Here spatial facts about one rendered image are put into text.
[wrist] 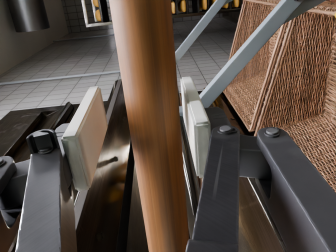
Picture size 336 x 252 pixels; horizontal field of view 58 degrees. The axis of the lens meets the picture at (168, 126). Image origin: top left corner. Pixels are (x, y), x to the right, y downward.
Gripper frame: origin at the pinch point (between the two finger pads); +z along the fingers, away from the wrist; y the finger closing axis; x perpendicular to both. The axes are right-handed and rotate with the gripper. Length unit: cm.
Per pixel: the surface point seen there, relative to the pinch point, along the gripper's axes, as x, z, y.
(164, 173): -2.8, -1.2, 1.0
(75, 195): -40, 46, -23
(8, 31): -27, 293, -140
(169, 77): 2.8, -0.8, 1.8
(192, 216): -16.4, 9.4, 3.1
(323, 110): -44, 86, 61
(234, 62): -7.8, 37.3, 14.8
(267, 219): -52, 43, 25
